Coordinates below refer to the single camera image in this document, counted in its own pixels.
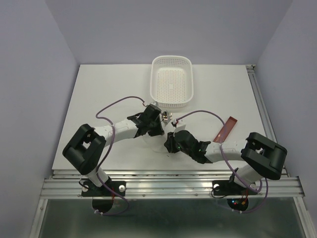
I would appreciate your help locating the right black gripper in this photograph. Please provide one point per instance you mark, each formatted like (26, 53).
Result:
(169, 143)

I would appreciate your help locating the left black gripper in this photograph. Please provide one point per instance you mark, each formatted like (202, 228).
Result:
(159, 131)

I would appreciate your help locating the green handled spoon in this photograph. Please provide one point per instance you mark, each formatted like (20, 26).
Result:
(164, 117)

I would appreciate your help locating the white paper napkin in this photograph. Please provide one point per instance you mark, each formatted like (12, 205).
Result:
(156, 143)

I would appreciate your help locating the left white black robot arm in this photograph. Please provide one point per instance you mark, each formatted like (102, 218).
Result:
(85, 148)

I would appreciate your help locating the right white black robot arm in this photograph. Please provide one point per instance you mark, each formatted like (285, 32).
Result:
(231, 153)

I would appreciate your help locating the white perforated plastic basket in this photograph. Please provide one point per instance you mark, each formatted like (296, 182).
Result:
(171, 81)

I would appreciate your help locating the red plastic utensil tray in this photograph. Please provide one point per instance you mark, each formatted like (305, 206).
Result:
(225, 130)

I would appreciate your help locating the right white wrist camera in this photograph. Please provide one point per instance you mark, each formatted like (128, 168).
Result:
(178, 125)

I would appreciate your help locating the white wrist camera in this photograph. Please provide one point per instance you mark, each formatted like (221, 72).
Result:
(178, 125)
(155, 104)

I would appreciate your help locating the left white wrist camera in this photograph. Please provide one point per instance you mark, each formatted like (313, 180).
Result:
(155, 104)

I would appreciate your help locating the aluminium front rail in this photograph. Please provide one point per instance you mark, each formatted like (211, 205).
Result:
(63, 184)

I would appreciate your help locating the aluminium rail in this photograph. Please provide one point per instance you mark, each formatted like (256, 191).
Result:
(63, 184)
(260, 99)

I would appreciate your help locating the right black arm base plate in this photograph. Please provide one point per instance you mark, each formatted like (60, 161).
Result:
(225, 188)

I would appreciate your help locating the aluminium right side rail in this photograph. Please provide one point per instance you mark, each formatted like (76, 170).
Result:
(260, 99)

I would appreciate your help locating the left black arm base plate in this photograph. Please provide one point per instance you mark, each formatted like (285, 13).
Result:
(102, 198)

